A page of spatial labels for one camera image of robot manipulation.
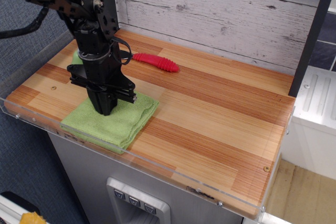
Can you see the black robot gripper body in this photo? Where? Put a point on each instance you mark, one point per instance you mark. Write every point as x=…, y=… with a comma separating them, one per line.
x=102, y=72

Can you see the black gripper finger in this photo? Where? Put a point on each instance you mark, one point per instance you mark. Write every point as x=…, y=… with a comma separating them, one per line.
x=97, y=99
x=109, y=104

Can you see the green cloth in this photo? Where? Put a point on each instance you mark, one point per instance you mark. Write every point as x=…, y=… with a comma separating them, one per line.
x=114, y=132

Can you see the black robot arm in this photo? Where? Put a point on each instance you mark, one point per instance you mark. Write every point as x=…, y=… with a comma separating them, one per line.
x=93, y=23

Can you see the green plastic pear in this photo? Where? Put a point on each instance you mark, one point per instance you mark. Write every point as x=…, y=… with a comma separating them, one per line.
x=75, y=59

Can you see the grey toy fridge cabinet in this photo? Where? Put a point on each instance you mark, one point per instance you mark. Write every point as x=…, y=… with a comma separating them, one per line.
x=105, y=182

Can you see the silver dispenser button panel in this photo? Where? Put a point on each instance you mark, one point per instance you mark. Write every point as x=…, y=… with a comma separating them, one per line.
x=131, y=205

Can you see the yellow object bottom left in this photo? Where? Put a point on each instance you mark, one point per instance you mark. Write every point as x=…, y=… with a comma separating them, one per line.
x=32, y=218

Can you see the white toy sink unit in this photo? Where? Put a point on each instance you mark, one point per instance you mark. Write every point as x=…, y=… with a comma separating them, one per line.
x=310, y=139

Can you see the fork with red handle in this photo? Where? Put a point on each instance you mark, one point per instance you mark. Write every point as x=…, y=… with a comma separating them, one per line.
x=160, y=62

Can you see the left dark post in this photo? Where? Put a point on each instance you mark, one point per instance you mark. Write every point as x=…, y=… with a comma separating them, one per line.
x=108, y=17

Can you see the dark post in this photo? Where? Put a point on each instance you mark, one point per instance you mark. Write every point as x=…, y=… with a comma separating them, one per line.
x=108, y=17
x=312, y=38

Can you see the right dark post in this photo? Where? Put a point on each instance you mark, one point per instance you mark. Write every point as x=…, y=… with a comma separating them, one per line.
x=312, y=38

